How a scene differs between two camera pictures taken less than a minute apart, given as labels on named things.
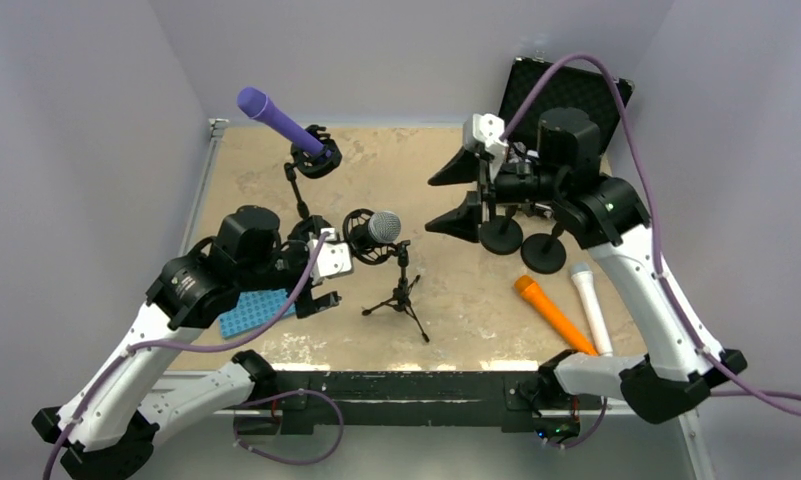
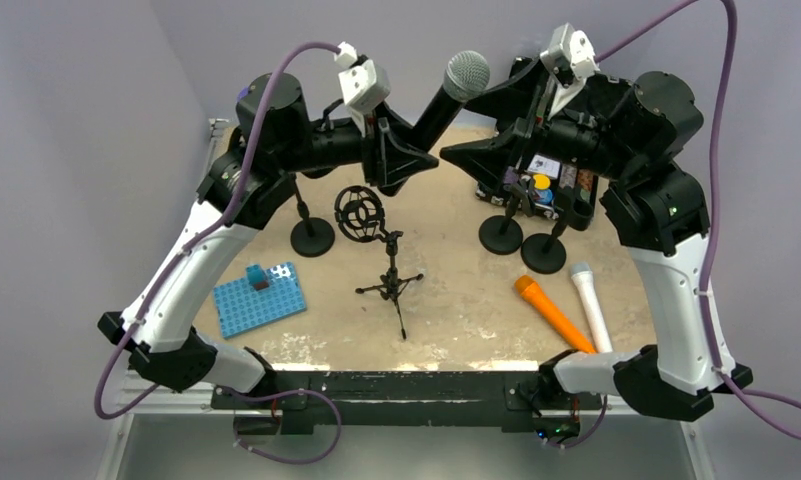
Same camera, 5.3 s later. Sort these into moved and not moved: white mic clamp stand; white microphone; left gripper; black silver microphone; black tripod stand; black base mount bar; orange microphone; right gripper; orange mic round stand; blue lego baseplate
Moved: right gripper; black silver microphone; black tripod stand; left gripper
Not moved: black base mount bar; orange microphone; orange mic round stand; blue lego baseplate; white mic clamp stand; white microphone
